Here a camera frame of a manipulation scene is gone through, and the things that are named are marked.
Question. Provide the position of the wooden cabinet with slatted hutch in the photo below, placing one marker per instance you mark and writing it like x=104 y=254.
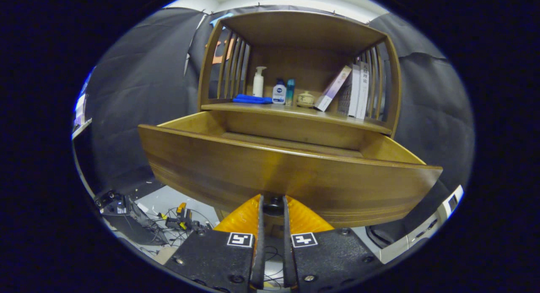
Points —
x=303 y=31

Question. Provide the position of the black yellow tool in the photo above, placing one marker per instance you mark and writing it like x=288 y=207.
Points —
x=181 y=219

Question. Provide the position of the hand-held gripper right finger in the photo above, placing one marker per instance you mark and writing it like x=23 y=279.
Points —
x=288 y=250

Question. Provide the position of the white book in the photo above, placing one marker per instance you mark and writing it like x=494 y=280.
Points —
x=363 y=94

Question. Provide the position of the dark drawer knob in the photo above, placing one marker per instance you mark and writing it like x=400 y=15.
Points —
x=273 y=206

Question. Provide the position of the book with patterned cover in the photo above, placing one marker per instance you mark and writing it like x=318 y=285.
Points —
x=353 y=90

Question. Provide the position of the white pump bottle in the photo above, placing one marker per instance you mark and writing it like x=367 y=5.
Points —
x=258 y=86

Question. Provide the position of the wooden countertop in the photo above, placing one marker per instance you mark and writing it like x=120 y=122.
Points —
x=287 y=110

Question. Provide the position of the white bottle with blue cap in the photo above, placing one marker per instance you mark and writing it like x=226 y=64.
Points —
x=279 y=94

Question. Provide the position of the pink purple book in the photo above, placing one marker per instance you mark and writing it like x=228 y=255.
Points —
x=333 y=89

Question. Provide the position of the white shelf with colourful items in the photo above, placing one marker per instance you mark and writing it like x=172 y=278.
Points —
x=80 y=111

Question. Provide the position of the white box unit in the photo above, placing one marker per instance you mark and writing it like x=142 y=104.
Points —
x=451 y=202

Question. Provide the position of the blue folded cloth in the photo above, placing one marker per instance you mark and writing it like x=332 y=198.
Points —
x=253 y=99

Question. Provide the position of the teal transparent bottle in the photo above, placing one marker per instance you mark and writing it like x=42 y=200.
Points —
x=290 y=92

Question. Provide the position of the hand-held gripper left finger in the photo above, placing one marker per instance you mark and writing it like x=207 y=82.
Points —
x=258 y=250

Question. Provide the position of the wooden drawer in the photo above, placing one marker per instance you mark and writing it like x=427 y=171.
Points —
x=253 y=174

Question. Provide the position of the beige lidded tea cup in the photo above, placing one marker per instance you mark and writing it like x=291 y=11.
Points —
x=305 y=99

